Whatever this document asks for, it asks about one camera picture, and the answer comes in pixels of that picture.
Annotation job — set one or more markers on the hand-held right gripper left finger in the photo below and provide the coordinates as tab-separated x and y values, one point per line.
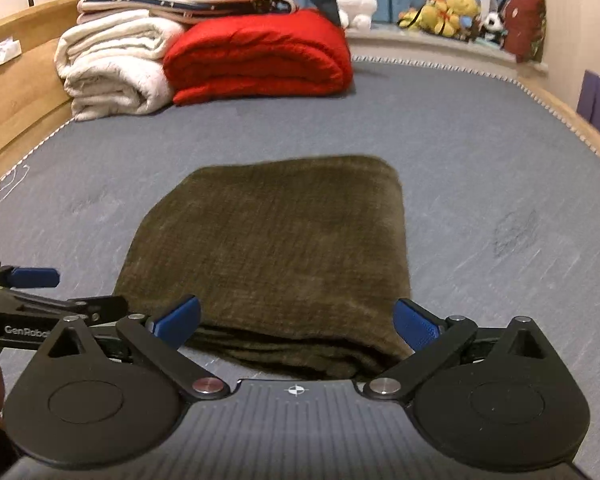
177	317

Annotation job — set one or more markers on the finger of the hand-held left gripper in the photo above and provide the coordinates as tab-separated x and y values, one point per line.
95	308
32	277

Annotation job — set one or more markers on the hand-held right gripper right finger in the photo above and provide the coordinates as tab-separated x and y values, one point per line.
415	325

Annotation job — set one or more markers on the olive green towel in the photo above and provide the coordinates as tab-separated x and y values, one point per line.
270	240

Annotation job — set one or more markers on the grey mattress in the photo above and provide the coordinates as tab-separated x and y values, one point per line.
480	160

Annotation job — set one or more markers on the white fluffy folded blanket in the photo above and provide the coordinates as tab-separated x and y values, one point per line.
110	70

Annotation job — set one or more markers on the white tissue box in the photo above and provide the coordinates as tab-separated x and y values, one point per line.
2	55

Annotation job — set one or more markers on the red folded blanket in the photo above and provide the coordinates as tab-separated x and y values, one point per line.
260	55

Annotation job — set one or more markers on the patterned folded blanket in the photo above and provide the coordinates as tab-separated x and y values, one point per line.
180	8

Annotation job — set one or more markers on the panda plush toy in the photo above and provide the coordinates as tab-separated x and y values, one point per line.
492	27

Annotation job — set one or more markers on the yellow plush toy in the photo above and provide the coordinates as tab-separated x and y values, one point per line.
445	10

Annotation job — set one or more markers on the white plush toy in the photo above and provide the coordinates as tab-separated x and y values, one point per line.
357	5

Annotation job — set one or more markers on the wooden bed frame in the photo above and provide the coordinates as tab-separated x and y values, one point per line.
25	105

